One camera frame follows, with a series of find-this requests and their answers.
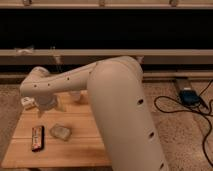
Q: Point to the clear plastic wrapped block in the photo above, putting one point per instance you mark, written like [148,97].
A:
[60,132]

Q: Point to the wooden shelf rail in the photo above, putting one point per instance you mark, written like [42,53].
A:
[83,56]

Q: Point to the blue power adapter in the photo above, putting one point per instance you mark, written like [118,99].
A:
[189,97]

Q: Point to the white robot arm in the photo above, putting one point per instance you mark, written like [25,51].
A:
[118,104]

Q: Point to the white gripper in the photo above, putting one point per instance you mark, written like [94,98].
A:
[45,103]

